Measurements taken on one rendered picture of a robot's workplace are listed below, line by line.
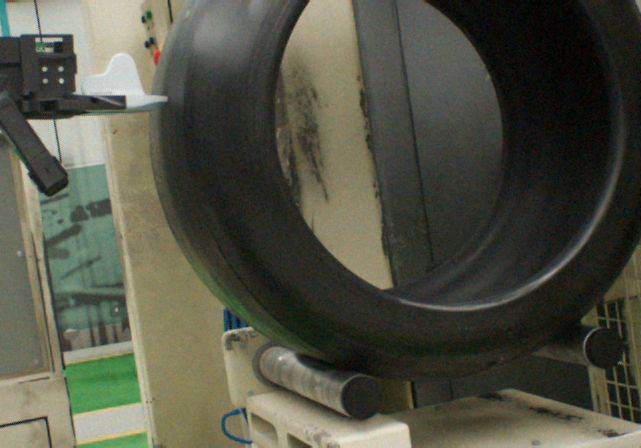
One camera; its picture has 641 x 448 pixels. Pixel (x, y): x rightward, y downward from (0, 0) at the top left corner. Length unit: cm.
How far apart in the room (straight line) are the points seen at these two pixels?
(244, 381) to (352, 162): 32
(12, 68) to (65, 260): 891
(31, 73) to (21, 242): 64
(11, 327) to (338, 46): 64
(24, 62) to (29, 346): 70
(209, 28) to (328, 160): 43
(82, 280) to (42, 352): 832
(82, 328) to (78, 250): 61
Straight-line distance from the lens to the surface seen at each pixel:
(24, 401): 191
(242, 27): 130
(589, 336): 143
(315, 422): 143
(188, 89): 132
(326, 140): 170
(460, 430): 157
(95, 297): 1028
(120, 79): 136
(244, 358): 165
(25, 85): 133
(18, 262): 194
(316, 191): 169
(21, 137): 134
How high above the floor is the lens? 114
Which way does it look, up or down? 3 degrees down
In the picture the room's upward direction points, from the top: 8 degrees counter-clockwise
